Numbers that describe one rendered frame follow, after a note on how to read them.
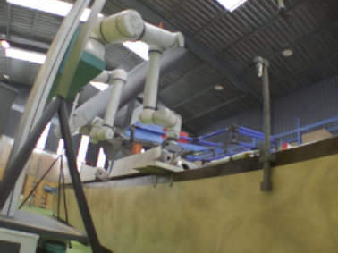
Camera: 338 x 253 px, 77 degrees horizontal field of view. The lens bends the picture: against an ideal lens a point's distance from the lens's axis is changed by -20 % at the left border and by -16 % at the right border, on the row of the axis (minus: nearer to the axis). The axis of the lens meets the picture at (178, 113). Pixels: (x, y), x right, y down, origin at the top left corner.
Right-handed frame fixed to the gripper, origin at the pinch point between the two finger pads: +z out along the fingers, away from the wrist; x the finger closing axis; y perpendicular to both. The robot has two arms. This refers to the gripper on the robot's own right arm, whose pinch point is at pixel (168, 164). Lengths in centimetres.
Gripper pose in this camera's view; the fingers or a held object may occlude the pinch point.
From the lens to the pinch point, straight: 165.4
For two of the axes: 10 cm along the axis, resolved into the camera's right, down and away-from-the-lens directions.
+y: 5.7, -2.8, -7.7
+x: 8.1, 3.3, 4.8
